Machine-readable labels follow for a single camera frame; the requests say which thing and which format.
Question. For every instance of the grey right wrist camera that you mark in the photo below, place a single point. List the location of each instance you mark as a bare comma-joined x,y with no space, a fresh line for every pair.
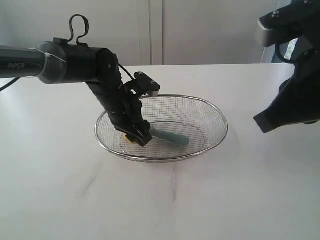
300,19

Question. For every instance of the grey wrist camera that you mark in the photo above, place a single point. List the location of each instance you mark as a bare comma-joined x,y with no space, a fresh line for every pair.
142,85
300,19

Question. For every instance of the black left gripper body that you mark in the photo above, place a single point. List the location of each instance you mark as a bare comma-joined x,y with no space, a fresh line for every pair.
122,107

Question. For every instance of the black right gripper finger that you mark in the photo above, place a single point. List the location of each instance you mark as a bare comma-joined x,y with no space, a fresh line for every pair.
273,118

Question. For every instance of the teal handled peeler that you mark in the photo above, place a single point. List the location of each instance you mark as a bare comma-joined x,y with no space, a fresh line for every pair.
170,137

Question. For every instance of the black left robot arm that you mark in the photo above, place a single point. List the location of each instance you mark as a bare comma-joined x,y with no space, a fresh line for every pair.
57,62

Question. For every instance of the steel wire mesh basket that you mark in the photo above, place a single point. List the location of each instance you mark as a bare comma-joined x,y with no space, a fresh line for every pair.
182,127

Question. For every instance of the yellow lemon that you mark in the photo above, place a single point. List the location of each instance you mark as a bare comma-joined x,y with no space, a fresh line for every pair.
130,138

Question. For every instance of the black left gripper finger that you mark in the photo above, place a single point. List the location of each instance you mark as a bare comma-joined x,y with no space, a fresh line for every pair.
142,133
130,131

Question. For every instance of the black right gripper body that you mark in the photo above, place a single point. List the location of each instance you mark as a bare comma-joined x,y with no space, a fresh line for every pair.
301,93

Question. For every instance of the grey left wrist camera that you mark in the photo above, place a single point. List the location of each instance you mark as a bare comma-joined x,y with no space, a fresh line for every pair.
142,85

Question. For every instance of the white cabinet doors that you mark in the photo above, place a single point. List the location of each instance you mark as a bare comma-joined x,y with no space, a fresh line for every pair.
146,32

